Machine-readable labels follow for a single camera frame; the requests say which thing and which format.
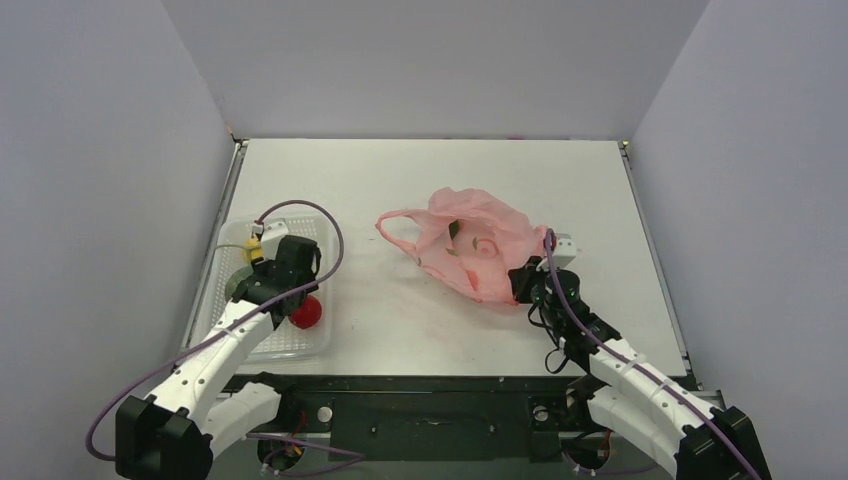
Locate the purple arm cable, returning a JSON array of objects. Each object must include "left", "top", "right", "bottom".
[
  {"left": 84, "top": 199, "right": 369, "bottom": 477},
  {"left": 543, "top": 228, "right": 763, "bottom": 480}
]

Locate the pink printed plastic bag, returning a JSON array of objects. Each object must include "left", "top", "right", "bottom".
[{"left": 375, "top": 187, "right": 548, "bottom": 305}]

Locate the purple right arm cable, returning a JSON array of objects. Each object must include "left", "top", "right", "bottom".
[{"left": 543, "top": 228, "right": 763, "bottom": 480}]

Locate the white plastic basket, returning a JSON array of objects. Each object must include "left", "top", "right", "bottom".
[{"left": 187, "top": 211, "right": 338, "bottom": 364}]

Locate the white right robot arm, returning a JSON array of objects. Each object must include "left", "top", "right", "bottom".
[{"left": 509, "top": 257, "right": 771, "bottom": 479}]

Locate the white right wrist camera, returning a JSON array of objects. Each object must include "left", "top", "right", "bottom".
[{"left": 537, "top": 233, "right": 578, "bottom": 271}]

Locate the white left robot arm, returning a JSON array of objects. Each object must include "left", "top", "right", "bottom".
[{"left": 115, "top": 235, "right": 321, "bottom": 479}]

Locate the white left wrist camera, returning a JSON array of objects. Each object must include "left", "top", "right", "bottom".
[{"left": 251, "top": 218, "right": 289, "bottom": 253}]

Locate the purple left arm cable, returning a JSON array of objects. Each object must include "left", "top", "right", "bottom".
[{"left": 84, "top": 199, "right": 369, "bottom": 477}]

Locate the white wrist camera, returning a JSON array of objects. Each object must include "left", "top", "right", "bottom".
[
  {"left": 537, "top": 233, "right": 578, "bottom": 271},
  {"left": 251, "top": 218, "right": 289, "bottom": 253}
]

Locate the yellow fake pear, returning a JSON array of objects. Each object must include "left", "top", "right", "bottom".
[{"left": 243, "top": 237, "right": 264, "bottom": 264}]

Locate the dark green fake lime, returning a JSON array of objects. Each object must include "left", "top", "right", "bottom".
[{"left": 448, "top": 220, "right": 461, "bottom": 240}]

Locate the red fake fruit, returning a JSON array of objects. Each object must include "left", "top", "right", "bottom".
[{"left": 289, "top": 295, "right": 323, "bottom": 330}]

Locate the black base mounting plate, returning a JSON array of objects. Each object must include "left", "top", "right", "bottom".
[{"left": 257, "top": 373, "right": 603, "bottom": 462}]

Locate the grey green fake avocado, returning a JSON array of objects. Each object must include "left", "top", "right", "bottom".
[{"left": 224, "top": 266, "right": 253, "bottom": 302}]

